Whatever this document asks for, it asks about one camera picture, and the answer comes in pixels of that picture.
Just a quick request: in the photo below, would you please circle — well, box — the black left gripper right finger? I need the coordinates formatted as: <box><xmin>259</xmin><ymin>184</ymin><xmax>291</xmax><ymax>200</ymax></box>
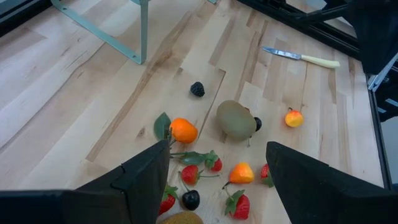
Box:
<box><xmin>266</xmin><ymin>141</ymin><xmax>398</xmax><ymax>224</ymax></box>

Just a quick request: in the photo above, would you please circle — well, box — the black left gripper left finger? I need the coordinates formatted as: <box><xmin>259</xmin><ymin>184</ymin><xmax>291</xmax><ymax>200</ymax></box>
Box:
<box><xmin>77</xmin><ymin>139</ymin><xmax>172</xmax><ymax>224</ymax></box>

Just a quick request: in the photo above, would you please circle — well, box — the small red strawberry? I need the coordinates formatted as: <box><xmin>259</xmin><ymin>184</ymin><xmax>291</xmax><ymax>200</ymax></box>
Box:
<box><xmin>181</xmin><ymin>164</ymin><xmax>220</xmax><ymax>187</ymax></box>
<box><xmin>260</xmin><ymin>163</ymin><xmax>275</xmax><ymax>189</ymax></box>
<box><xmin>170</xmin><ymin>149</ymin><xmax>223</xmax><ymax>172</ymax></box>
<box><xmin>158</xmin><ymin>184</ymin><xmax>180</xmax><ymax>216</ymax></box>
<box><xmin>224</xmin><ymin>189</ymin><xmax>251</xmax><ymax>221</ymax></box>

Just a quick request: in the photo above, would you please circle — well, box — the small yellow orange peach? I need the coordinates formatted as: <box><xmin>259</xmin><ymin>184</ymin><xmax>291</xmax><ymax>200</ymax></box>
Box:
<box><xmin>284</xmin><ymin>107</ymin><xmax>305</xmax><ymax>128</ymax></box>
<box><xmin>221</xmin><ymin>162</ymin><xmax>255</xmax><ymax>190</ymax></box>

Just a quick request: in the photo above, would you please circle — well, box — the brown kiwi fruit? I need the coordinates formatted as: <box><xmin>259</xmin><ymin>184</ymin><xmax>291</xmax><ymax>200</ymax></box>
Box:
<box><xmin>216</xmin><ymin>100</ymin><xmax>257</xmax><ymax>141</ymax></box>
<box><xmin>160</xmin><ymin>211</ymin><xmax>205</xmax><ymax>224</ymax></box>

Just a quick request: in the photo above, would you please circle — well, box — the small blackberry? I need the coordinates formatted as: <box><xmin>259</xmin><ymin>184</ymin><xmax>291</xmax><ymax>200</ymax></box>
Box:
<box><xmin>190</xmin><ymin>82</ymin><xmax>206</xmax><ymax>98</ymax></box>

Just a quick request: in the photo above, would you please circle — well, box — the green perforated metal shelf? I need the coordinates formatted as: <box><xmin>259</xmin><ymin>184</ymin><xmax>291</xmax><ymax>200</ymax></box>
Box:
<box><xmin>51</xmin><ymin>0</ymin><xmax>218</xmax><ymax>65</ymax></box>

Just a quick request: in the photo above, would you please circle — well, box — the orange tangerine with leaf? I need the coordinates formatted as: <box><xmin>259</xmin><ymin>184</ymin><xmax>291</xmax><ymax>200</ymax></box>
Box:
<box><xmin>154</xmin><ymin>111</ymin><xmax>199</xmax><ymax>144</ymax></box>

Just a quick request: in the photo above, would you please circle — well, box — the knife with cream handle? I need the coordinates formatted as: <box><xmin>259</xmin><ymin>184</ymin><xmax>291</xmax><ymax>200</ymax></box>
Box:
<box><xmin>262</xmin><ymin>45</ymin><xmax>341</xmax><ymax>69</ymax></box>

